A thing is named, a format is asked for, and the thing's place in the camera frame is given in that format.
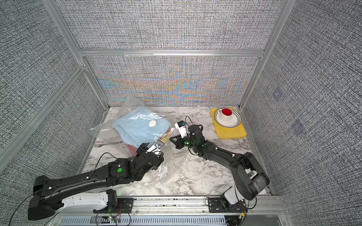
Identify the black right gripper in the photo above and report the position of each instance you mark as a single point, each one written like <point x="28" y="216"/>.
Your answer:
<point x="178" y="142"/>

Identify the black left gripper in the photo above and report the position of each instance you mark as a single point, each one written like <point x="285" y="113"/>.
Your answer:
<point x="143" y="149"/>

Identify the light blue trousers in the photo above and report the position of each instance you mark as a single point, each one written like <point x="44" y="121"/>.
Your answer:
<point x="134" y="129"/>

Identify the clear plastic vacuum bag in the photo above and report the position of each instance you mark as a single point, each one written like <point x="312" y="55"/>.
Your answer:
<point x="173" y="158"/>

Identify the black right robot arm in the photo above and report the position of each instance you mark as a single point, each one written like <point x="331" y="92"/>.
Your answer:
<point x="249" y="177"/>

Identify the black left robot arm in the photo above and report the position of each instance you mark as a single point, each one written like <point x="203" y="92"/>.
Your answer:
<point x="49" y="193"/>

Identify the white vacuum bag valve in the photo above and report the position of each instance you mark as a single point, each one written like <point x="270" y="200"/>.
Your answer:
<point x="152" y="123"/>

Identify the red folded garment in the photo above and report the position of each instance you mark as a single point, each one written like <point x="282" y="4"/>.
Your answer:
<point x="132" y="149"/>

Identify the yellow folded garment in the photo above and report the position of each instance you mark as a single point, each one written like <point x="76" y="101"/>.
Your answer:
<point x="166" y="137"/>

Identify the yellow plastic tray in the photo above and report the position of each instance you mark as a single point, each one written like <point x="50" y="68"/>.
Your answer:
<point x="228" y="133"/>

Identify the white patterned saucer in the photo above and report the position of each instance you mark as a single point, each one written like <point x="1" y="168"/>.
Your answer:
<point x="234" y="122"/>

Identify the white cup red inside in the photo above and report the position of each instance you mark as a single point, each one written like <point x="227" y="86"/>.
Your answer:
<point x="224" y="115"/>

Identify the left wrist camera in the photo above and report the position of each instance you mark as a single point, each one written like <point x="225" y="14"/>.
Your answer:
<point x="156" y="147"/>

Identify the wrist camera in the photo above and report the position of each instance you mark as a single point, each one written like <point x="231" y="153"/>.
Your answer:
<point x="181" y="127"/>
<point x="156" y="147"/>

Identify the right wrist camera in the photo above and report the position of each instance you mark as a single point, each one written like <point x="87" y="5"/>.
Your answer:
<point x="181" y="127"/>

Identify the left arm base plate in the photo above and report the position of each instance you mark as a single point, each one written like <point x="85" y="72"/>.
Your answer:
<point x="123" y="205"/>

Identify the aluminium front rail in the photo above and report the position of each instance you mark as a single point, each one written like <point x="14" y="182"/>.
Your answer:
<point x="171" y="205"/>

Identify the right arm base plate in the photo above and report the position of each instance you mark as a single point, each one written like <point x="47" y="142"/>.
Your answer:
<point x="219" y="205"/>

